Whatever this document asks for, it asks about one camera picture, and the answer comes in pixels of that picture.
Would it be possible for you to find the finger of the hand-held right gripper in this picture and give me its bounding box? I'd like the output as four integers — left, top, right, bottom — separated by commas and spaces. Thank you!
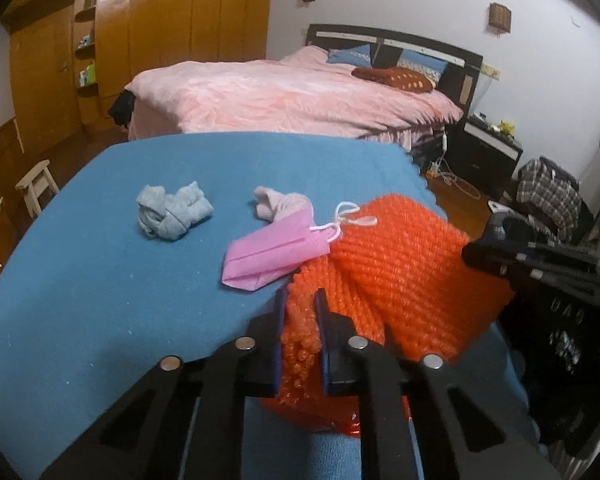
461, 239, 600, 311
482, 212, 600, 268

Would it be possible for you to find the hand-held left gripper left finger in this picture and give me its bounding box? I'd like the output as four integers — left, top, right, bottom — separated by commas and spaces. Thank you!
40, 287, 288, 480

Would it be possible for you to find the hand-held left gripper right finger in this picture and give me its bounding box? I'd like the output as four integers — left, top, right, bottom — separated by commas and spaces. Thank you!
314, 287, 561, 480

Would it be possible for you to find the pink face mask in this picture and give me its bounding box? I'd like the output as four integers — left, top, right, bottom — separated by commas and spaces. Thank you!
222, 202, 378, 292

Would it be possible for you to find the orange bubble wrap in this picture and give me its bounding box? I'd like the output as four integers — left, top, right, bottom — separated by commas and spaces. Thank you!
257, 192, 516, 433

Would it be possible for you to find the pale pink cloth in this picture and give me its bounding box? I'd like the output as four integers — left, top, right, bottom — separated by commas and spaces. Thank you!
254, 186, 313, 223

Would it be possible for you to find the grey cloth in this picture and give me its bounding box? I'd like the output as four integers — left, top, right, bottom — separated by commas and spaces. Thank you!
136, 180, 214, 241

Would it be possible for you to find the plaid shirt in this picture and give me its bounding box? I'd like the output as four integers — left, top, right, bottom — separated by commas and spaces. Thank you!
517, 160, 583, 231

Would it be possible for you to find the dark garment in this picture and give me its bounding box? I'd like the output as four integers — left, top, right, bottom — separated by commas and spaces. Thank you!
535, 156, 581, 186

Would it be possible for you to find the dark nightstand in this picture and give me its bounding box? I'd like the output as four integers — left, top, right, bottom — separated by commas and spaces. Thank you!
450, 115, 525, 191

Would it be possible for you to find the blue table cloth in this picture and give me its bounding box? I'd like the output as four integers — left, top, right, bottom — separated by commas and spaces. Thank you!
0, 131, 546, 480

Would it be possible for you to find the blue pillow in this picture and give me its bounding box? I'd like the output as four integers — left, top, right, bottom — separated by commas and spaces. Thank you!
326, 44, 372, 66
397, 49, 448, 77

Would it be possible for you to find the brown dotted pillow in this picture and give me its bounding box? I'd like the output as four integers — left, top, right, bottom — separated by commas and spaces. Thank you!
351, 66, 434, 95

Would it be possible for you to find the dark wooden bed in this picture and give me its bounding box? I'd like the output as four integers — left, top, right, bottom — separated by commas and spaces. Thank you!
109, 23, 483, 156

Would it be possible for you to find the pink duvet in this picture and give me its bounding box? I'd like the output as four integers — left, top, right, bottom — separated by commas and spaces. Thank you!
125, 45, 465, 153

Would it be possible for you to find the black garment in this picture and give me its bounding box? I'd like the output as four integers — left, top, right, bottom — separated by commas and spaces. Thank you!
108, 87, 138, 128

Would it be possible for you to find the small wooden stool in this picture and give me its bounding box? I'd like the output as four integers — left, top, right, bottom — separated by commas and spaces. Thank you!
15, 160, 60, 218

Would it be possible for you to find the wooden side cabinet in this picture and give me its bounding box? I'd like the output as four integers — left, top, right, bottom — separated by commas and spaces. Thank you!
0, 117, 26, 286

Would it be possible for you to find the wooden wardrobe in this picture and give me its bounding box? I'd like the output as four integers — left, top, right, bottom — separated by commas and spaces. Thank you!
0, 0, 276, 133

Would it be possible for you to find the wooden door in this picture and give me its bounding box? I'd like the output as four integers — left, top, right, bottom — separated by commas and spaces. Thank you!
7, 10, 83, 153

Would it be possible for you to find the white charger cable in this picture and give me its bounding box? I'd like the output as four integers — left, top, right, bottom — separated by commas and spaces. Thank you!
432, 130, 481, 201

